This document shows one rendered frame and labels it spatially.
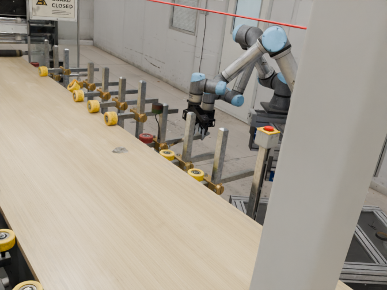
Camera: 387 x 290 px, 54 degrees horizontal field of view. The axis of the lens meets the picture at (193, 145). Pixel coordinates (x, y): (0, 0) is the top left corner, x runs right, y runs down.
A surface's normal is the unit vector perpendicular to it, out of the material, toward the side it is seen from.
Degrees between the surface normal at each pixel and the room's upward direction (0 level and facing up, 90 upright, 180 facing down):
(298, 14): 90
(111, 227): 0
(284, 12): 90
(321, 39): 90
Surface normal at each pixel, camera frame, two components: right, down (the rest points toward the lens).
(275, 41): -0.27, 0.23
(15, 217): 0.11, -0.92
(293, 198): -0.79, 0.14
